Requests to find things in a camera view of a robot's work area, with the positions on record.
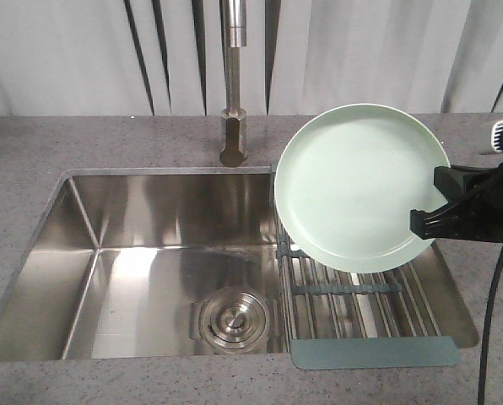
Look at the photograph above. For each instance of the round metal sink drain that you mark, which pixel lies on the round metal sink drain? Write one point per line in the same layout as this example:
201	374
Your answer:
235	320

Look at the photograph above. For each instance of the stainless steel faucet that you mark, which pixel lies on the stainless steel faucet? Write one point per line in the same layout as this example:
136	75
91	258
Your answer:
233	117

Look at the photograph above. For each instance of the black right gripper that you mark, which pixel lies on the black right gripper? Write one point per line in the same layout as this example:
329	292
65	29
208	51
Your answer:
450	221

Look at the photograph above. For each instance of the stainless steel sink basin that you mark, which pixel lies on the stainless steel sink basin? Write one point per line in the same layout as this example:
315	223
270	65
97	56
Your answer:
118	259

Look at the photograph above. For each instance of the light green round plate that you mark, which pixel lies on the light green round plate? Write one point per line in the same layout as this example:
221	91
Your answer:
347	181

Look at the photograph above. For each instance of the roll-up dish drying rack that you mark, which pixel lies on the roll-up dish drying rack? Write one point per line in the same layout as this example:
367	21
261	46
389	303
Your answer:
411	316

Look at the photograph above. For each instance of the white pleated curtain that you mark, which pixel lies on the white pleated curtain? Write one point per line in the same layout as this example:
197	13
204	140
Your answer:
164	58

